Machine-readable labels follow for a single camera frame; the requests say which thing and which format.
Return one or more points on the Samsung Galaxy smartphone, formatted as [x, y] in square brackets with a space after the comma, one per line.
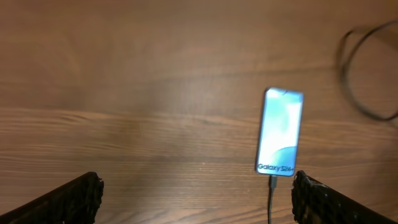
[279, 132]

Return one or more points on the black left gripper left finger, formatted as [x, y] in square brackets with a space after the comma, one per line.
[74, 202]

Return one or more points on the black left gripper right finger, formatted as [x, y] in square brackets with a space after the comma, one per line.
[316, 203]

